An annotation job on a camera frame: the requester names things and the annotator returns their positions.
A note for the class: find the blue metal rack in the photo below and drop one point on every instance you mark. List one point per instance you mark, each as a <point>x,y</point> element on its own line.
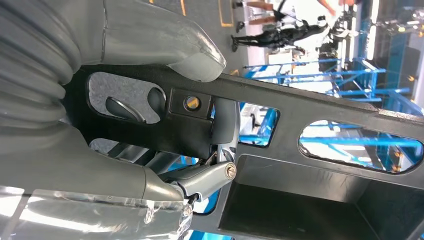
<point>373,82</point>

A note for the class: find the yellow floor tape marker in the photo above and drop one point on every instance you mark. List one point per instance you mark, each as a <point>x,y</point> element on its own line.
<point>227,25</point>

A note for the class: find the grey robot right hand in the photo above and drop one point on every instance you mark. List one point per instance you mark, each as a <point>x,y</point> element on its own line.
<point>149,33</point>

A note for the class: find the black humanoid robot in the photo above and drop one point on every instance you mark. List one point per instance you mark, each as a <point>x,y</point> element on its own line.
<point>281,34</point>

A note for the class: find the person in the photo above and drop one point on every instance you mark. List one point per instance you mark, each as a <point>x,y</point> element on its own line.
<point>261,20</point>

